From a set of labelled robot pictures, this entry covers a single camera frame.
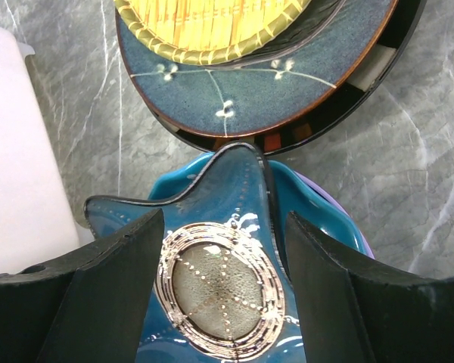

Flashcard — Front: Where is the dark blue floral plate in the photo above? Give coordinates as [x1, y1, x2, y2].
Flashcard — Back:
[117, 1, 397, 138]

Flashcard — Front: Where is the lavender round plate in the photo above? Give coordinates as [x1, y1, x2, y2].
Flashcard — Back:
[294, 171, 375, 259]

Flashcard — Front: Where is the turquoise polka dot plate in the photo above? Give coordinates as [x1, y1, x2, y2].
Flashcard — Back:
[148, 153, 364, 254]

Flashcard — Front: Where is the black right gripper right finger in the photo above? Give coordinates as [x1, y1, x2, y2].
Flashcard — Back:
[285, 213, 454, 362]

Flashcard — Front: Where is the round woven bamboo mat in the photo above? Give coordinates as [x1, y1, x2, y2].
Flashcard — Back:
[114, 0, 309, 66]

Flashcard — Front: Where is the blue star-shaped dish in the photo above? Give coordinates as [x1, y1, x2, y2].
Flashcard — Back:
[84, 142, 306, 362]

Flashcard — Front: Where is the black striped lacquer plate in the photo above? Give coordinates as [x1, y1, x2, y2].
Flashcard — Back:
[148, 1, 425, 154]

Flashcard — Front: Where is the white plastic bin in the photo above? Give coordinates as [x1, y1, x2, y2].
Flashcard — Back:
[0, 27, 94, 274]

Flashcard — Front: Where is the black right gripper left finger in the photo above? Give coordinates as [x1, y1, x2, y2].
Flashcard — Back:
[0, 209, 164, 362]

